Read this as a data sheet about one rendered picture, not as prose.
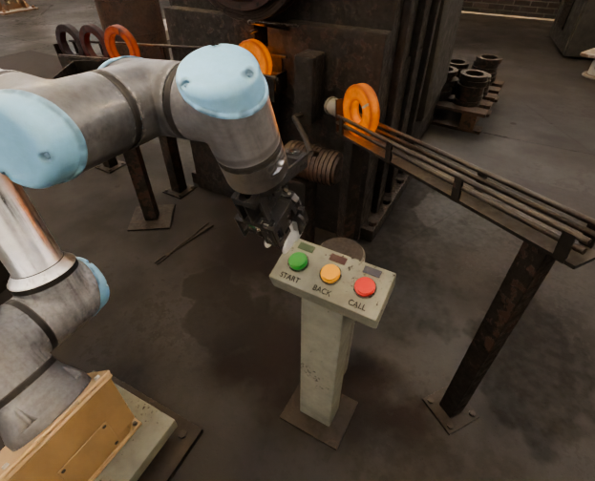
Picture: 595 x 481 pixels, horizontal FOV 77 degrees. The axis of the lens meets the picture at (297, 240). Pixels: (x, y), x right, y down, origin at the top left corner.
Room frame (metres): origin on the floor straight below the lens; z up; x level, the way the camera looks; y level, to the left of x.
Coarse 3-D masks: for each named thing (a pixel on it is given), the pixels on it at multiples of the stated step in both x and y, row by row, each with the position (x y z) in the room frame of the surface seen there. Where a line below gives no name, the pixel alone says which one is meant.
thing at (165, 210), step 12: (84, 60) 1.61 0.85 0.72; (96, 60) 1.61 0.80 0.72; (60, 72) 1.47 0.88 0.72; (72, 72) 1.56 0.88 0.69; (84, 72) 1.61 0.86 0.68; (132, 156) 1.49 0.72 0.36; (132, 168) 1.49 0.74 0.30; (144, 168) 1.53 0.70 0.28; (132, 180) 1.49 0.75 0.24; (144, 180) 1.49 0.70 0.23; (144, 192) 1.49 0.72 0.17; (144, 204) 1.49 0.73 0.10; (156, 204) 1.54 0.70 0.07; (168, 204) 1.62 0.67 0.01; (144, 216) 1.49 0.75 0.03; (156, 216) 1.50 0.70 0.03; (168, 216) 1.52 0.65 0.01; (132, 228) 1.42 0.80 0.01; (144, 228) 1.42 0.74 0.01; (156, 228) 1.42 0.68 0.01; (168, 228) 1.43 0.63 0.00
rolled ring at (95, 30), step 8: (88, 24) 1.95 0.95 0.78; (80, 32) 1.97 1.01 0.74; (88, 32) 1.96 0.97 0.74; (96, 32) 1.91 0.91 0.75; (80, 40) 1.98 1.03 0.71; (88, 40) 1.99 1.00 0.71; (88, 48) 1.98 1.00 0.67; (104, 48) 1.90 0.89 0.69; (96, 56) 1.98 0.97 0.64; (104, 56) 1.91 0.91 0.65
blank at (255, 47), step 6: (246, 42) 1.51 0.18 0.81; (252, 42) 1.50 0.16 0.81; (258, 42) 1.50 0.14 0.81; (246, 48) 1.51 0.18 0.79; (252, 48) 1.50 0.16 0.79; (258, 48) 1.48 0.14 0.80; (264, 48) 1.49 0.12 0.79; (258, 54) 1.48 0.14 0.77; (264, 54) 1.47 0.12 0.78; (258, 60) 1.49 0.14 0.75; (264, 60) 1.47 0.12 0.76; (270, 60) 1.48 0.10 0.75; (264, 66) 1.47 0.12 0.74; (270, 66) 1.48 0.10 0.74; (264, 72) 1.47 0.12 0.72; (270, 72) 1.48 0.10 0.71
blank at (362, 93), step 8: (352, 88) 1.15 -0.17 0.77; (360, 88) 1.11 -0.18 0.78; (368, 88) 1.11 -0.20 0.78; (344, 96) 1.19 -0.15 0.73; (352, 96) 1.14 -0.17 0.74; (360, 96) 1.11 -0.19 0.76; (368, 96) 1.08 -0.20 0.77; (376, 96) 1.09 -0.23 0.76; (344, 104) 1.18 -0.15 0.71; (352, 104) 1.15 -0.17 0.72; (360, 104) 1.11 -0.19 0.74; (368, 104) 1.07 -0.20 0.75; (376, 104) 1.07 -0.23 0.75; (344, 112) 1.18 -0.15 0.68; (352, 112) 1.15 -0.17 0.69; (368, 112) 1.07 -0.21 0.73; (376, 112) 1.06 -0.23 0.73; (352, 120) 1.13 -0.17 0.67; (360, 120) 1.13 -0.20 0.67; (368, 120) 1.06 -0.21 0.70; (376, 120) 1.06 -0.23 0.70; (368, 128) 1.06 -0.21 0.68; (376, 128) 1.07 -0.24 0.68; (360, 136) 1.09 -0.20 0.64
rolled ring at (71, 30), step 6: (60, 24) 2.04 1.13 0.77; (66, 24) 2.04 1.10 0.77; (60, 30) 2.04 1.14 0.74; (66, 30) 2.02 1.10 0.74; (72, 30) 2.01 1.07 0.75; (60, 36) 2.06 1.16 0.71; (72, 36) 2.01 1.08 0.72; (78, 36) 2.00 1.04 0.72; (60, 42) 2.06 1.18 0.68; (66, 42) 2.09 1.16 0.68; (78, 42) 1.99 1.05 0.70; (60, 48) 2.07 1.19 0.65; (66, 48) 2.07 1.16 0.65; (78, 48) 2.00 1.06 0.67; (84, 54) 1.99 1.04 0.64
